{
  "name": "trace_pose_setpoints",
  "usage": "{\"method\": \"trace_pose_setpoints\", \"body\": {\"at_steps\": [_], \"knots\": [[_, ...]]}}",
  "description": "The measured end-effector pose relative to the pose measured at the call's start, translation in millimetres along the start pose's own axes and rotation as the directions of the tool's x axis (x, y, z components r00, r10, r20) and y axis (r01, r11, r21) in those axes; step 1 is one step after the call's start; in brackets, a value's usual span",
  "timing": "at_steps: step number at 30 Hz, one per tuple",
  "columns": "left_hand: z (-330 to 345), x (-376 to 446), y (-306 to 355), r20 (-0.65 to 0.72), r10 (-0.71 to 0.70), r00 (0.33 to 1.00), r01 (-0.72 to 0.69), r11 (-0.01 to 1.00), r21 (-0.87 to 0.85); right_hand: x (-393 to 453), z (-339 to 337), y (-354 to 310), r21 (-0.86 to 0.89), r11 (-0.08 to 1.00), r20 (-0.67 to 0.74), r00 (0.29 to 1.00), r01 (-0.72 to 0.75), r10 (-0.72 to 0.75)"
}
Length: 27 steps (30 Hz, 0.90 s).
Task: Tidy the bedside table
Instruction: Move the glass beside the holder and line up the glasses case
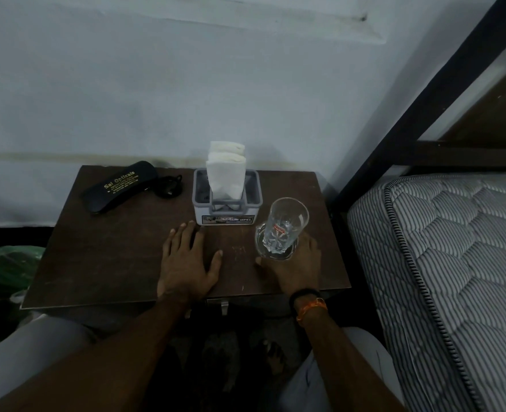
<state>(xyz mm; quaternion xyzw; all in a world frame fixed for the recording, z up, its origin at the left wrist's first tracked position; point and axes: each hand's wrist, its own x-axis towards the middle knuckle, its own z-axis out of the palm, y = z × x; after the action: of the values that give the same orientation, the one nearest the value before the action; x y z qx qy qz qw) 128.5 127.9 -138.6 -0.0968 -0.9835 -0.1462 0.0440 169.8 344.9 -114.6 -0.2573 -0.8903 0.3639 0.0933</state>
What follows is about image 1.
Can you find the white paper napkin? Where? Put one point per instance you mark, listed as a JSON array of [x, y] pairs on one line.
[[225, 180], [227, 147]]

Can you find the person's right hand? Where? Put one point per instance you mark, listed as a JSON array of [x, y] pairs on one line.
[[300, 270]]

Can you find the clear glass ashtray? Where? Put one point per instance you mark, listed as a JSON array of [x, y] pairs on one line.
[[259, 244]]

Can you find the grey plastic organizer box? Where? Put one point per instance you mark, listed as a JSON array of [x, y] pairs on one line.
[[201, 210]]

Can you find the metal drawer latch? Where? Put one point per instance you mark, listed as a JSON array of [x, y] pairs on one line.
[[224, 306]]

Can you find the black bed frame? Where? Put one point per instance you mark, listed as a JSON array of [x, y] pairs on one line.
[[429, 102]]

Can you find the person's left hand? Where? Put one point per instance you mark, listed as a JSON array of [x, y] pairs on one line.
[[184, 270]]

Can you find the person's right foot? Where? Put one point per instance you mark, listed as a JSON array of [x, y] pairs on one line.
[[274, 356]]

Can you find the clear drinking glass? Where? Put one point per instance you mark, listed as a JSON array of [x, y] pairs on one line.
[[285, 227]]

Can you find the person's right forearm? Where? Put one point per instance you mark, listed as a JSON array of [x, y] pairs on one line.
[[347, 364]]

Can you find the black glasses case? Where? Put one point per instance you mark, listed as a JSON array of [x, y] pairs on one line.
[[115, 188]]

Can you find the green lined waste bin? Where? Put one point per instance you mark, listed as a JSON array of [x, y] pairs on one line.
[[3, 274]]

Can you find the pink-white wrapper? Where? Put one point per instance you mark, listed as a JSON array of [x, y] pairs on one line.
[[18, 296]]

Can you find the black wristband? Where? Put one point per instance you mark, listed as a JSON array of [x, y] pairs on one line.
[[304, 293]]

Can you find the grey striped quilted mattress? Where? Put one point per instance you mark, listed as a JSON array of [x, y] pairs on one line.
[[450, 274]]

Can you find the person's left forearm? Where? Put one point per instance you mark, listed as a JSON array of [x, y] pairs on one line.
[[98, 360]]

